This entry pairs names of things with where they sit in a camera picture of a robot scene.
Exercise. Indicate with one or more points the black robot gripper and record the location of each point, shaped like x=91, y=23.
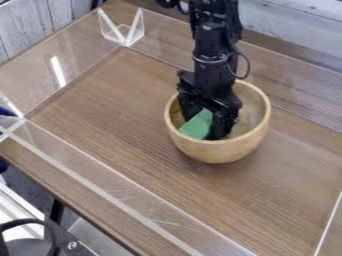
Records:
x=205, y=88

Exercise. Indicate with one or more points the green rectangular block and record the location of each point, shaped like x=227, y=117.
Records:
x=196, y=127

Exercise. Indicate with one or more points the light brown wooden bowl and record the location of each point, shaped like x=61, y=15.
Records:
x=247, y=133

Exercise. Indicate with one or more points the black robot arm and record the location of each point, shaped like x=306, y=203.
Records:
x=215, y=28

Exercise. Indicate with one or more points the black table leg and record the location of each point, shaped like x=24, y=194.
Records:
x=56, y=211

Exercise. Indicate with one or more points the blue object at left edge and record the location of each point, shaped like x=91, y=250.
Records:
x=5, y=112

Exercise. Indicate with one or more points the clear acrylic tray enclosure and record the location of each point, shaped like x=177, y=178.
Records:
x=88, y=137

